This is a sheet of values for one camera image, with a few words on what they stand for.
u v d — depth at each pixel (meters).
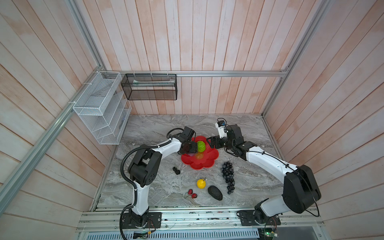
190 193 0.81
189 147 0.88
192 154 0.93
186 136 0.77
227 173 0.84
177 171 0.88
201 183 0.82
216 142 0.76
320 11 0.70
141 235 0.71
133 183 0.53
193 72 0.96
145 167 0.51
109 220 0.75
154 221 0.74
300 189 0.43
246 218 0.73
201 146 0.95
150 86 1.04
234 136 0.66
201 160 0.95
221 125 0.76
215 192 0.78
